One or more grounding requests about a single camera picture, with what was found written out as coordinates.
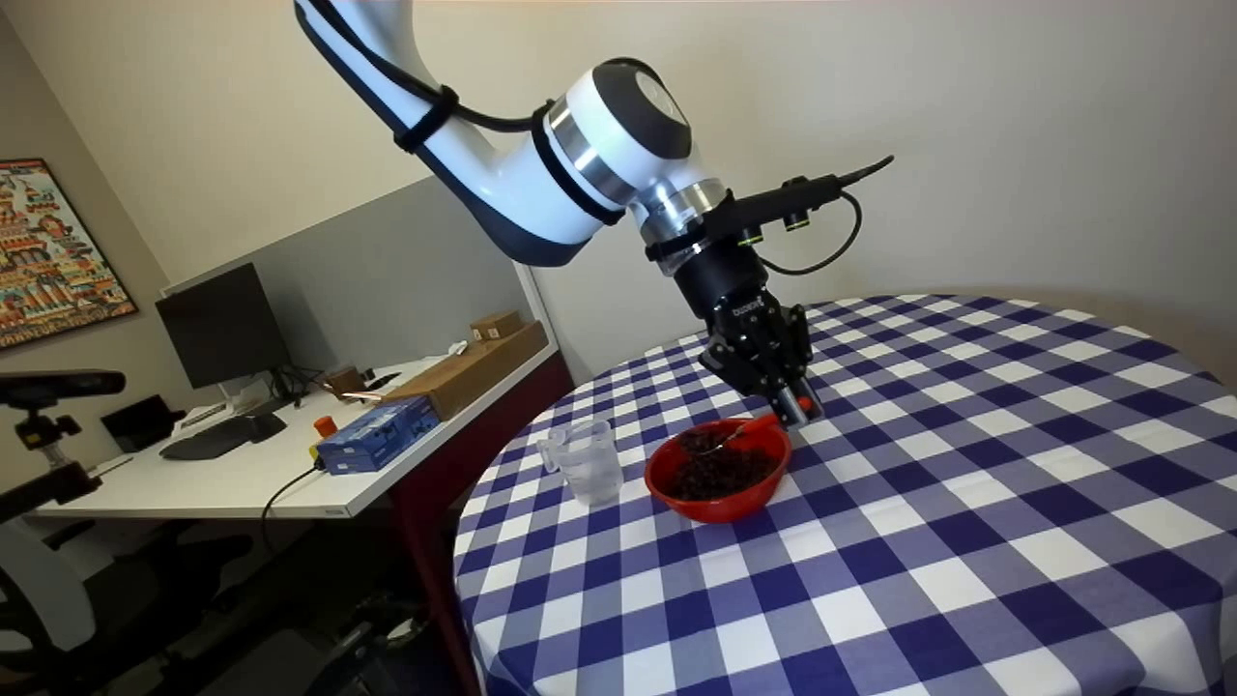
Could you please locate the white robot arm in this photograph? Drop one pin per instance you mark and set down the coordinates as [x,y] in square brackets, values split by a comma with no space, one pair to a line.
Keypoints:
[525,195]

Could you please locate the white desk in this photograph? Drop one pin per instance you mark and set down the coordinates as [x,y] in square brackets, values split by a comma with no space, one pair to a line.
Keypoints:
[205,485]

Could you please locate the dark red desk cabinet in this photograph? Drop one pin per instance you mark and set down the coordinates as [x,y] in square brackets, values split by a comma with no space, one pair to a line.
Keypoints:
[446,490]

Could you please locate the grey desk partition panel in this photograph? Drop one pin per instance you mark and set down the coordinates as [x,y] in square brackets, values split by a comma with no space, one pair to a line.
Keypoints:
[373,275]

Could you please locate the black keyboard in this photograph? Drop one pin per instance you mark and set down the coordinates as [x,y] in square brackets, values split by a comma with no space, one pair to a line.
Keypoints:
[216,434]

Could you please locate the dark brown bowl contents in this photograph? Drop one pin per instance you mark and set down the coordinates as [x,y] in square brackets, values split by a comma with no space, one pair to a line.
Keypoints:
[710,471]

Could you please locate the small black desk device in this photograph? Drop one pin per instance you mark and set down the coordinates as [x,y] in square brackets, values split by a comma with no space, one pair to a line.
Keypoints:
[139,423]

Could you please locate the red plastic bowl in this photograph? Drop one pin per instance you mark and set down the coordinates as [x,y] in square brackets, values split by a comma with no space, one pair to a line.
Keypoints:
[715,506]

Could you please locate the blue box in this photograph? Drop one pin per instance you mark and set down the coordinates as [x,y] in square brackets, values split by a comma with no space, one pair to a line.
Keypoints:
[380,434]

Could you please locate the framed colourful wall picture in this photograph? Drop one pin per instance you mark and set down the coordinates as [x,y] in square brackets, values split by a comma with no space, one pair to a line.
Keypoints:
[42,254]

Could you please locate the clear glass cup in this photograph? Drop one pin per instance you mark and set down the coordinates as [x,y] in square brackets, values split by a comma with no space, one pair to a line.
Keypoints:
[583,467]

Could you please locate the black camera on stand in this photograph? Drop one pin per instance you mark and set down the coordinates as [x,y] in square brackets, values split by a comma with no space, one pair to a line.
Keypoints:
[60,386]

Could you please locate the black grey office chair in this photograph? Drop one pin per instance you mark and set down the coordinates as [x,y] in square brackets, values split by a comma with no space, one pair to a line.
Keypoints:
[50,593]

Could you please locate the long brown cardboard box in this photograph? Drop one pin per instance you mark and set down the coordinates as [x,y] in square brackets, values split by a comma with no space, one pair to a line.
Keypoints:
[469,369]

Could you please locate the black computer monitor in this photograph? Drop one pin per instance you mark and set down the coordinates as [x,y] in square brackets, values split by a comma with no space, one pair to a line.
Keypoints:
[220,324]

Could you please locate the small orange desk object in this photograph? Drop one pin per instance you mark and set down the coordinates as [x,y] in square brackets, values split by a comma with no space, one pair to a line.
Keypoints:
[326,428]

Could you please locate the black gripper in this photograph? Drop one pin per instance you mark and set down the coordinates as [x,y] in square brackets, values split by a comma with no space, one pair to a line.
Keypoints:
[747,324]

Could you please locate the blue white checked tablecloth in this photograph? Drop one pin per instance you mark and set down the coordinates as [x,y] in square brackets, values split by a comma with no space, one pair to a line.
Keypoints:
[979,553]

